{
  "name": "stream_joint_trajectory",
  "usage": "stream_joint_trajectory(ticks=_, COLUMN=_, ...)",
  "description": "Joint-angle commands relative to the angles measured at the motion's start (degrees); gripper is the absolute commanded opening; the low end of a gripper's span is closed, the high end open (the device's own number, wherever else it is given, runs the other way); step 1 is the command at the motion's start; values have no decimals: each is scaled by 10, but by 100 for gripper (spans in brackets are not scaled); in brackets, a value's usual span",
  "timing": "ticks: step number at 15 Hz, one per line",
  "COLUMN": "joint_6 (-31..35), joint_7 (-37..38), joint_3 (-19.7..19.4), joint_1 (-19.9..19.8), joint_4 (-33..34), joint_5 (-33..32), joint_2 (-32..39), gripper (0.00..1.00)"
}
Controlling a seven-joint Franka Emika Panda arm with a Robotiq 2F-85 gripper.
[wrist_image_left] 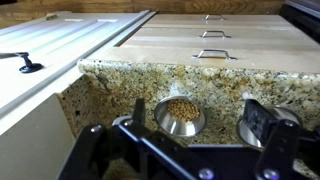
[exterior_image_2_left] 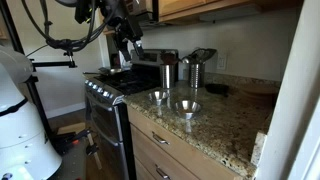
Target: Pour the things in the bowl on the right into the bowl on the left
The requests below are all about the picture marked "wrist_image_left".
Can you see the chickpeas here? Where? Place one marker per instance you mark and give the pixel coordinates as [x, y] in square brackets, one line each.
[183, 110]

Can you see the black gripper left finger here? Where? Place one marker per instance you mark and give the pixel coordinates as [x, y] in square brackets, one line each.
[90, 150]

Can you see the empty steel bowl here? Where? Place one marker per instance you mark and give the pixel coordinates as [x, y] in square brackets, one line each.
[250, 137]

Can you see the steel bowl holding chickpeas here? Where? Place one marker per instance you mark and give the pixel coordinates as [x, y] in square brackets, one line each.
[175, 128]

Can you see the white pantry cabinet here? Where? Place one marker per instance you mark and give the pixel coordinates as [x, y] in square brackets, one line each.
[60, 43]

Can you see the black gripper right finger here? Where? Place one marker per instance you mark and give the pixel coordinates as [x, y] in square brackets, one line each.
[276, 150]

